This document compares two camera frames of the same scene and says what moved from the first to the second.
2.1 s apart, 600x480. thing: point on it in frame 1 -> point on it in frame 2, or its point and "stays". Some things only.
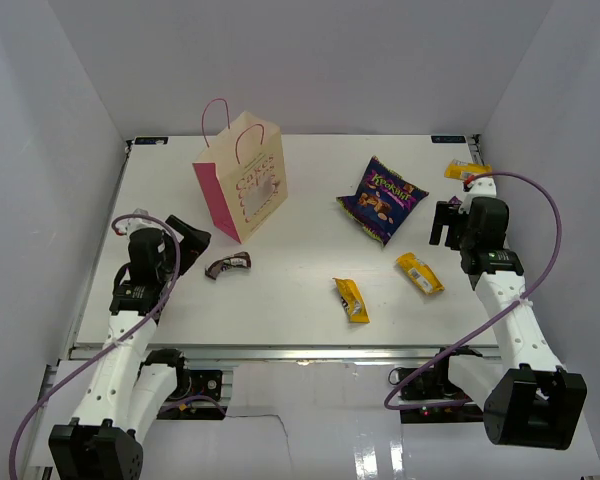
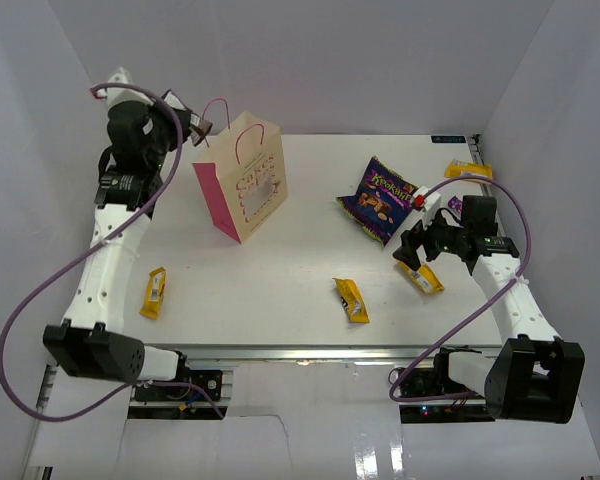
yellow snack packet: (421, 273) stays
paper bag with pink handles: (244, 170) stays
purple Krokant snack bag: (385, 201) stays
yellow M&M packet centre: (352, 300) stays
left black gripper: (194, 241) -> (160, 112)
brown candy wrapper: (240, 259) -> (199, 133)
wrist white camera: (482, 187) -> (428, 202)
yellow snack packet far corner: (459, 169) stays
